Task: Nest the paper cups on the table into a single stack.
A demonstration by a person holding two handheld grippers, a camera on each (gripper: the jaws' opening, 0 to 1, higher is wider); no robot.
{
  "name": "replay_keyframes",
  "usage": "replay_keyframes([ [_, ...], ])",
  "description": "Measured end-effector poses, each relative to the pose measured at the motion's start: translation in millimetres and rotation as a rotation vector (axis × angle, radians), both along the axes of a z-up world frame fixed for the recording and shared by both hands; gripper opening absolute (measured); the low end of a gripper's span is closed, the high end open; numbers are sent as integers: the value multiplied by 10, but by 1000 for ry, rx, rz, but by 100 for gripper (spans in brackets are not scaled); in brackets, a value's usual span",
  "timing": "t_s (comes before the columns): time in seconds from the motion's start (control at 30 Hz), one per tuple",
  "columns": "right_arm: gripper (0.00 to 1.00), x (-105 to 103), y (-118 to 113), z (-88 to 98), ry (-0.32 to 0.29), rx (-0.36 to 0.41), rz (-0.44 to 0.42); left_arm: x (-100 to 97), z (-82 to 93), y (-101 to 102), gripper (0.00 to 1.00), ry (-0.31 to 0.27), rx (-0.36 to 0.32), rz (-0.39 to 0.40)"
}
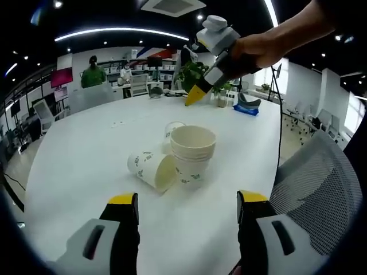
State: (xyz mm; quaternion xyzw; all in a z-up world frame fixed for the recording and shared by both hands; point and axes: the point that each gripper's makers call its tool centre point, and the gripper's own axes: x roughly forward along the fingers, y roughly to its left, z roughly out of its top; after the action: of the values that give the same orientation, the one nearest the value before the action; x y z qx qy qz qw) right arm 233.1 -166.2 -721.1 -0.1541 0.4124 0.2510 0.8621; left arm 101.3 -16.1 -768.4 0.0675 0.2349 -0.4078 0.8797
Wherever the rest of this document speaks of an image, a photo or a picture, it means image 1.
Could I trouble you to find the pink monitor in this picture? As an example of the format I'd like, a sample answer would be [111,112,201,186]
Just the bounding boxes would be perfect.
[50,68,72,88]

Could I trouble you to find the pile of paper cups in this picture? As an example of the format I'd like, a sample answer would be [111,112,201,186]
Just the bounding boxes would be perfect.
[127,120,217,196]

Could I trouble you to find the green potted plant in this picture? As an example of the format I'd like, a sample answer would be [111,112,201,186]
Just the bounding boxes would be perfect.
[177,61,233,95]

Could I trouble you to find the storage shelf with boxes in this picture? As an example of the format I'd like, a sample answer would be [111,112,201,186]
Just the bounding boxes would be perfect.
[101,58,177,83]

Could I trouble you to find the person's right hand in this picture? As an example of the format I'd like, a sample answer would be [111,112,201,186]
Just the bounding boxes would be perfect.
[229,27,286,80]

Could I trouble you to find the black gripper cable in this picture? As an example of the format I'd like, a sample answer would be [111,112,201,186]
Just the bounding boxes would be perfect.
[269,64,285,170]

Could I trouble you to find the ceiling air conditioner vent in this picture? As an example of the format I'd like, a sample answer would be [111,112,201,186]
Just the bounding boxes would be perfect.
[140,0,207,17]

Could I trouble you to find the grey mesh office chair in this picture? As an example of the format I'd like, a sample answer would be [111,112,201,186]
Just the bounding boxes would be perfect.
[269,130,364,257]

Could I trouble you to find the grey translucent office chair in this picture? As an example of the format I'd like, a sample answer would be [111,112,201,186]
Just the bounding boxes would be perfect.
[68,84,114,112]

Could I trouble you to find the blue packet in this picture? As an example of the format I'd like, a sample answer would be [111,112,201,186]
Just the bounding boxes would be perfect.
[232,104,260,117]

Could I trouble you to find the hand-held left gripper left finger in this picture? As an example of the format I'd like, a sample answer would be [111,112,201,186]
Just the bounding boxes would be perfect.
[56,192,140,263]

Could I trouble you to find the white table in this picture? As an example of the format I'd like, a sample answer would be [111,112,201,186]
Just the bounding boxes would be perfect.
[24,93,287,263]

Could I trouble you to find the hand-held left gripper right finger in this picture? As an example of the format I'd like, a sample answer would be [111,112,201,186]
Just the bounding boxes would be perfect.
[236,189,321,269]

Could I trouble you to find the grey curved cushion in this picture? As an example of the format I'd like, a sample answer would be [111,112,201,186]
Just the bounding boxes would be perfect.
[237,92,262,111]

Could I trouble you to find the glass plant jar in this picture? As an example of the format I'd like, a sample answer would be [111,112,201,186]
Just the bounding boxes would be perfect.
[214,91,227,108]

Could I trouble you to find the long linear ceiling light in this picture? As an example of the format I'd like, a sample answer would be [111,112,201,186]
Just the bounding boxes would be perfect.
[54,27,190,43]

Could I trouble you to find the black tripod stand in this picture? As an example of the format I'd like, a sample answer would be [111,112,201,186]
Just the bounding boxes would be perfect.
[269,62,284,101]

